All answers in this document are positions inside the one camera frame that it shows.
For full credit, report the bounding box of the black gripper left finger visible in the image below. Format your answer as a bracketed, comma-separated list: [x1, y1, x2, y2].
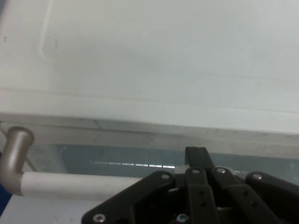
[81, 146, 220, 224]

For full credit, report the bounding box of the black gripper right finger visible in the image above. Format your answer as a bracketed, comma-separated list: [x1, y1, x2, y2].
[196, 147, 299, 224]

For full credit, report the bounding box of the white and silver oven handle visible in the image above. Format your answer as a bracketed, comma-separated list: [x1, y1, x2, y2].
[0, 126, 176, 202]

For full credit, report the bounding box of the white toaster oven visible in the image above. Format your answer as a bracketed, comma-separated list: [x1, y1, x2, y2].
[0, 0, 299, 224]

